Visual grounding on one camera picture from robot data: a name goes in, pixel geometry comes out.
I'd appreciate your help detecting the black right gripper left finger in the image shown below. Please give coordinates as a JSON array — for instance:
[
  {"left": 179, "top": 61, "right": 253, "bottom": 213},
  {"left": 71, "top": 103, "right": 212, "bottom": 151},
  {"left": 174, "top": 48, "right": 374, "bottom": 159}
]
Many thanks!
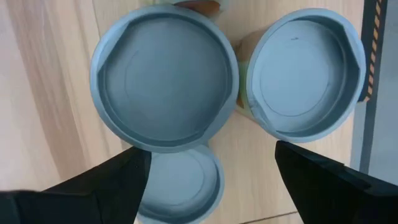
[{"left": 0, "top": 146, "right": 152, "bottom": 224}]

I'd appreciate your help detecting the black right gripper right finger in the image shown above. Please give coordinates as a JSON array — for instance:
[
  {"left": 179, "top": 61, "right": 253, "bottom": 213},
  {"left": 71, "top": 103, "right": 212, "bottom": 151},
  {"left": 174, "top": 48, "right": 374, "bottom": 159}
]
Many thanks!
[{"left": 274, "top": 139, "right": 398, "bottom": 224}]

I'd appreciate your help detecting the short teal can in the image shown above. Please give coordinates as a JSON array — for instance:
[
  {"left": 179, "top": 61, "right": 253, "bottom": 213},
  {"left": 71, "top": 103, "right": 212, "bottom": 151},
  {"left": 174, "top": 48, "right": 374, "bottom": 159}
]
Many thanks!
[{"left": 134, "top": 143, "right": 226, "bottom": 224}]

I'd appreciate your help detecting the green peas label can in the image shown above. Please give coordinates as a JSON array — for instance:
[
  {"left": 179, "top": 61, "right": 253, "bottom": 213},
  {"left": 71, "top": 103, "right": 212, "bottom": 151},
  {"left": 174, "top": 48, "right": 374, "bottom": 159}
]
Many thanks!
[{"left": 236, "top": 7, "right": 368, "bottom": 144}]

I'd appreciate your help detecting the diced tomatoes label can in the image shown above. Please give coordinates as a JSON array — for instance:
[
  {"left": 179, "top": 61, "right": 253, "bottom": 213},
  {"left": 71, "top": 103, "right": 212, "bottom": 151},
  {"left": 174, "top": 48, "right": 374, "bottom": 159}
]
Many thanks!
[{"left": 89, "top": 3, "right": 240, "bottom": 154}]

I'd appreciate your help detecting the black mat with hazard stripes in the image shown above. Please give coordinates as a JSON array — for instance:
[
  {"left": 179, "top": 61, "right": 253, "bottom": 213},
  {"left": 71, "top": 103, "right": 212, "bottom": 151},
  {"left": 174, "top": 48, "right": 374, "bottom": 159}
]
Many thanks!
[{"left": 357, "top": 0, "right": 389, "bottom": 103}]

